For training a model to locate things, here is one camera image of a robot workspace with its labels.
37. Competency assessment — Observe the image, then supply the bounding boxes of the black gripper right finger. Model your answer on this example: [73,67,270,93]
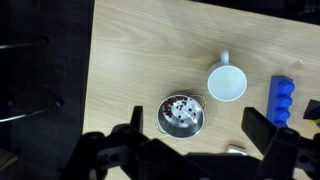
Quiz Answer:
[241,107,320,180]

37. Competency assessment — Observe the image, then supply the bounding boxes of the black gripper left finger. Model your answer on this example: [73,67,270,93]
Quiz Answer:
[64,105,188,180]

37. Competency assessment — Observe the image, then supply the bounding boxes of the long blue toy block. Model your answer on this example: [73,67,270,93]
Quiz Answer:
[265,75,296,128]

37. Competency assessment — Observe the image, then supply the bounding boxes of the small steel bowl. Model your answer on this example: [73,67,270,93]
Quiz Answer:
[156,93,208,139]

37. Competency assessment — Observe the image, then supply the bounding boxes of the white ceramic mug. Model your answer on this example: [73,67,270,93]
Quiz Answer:
[206,49,248,102]

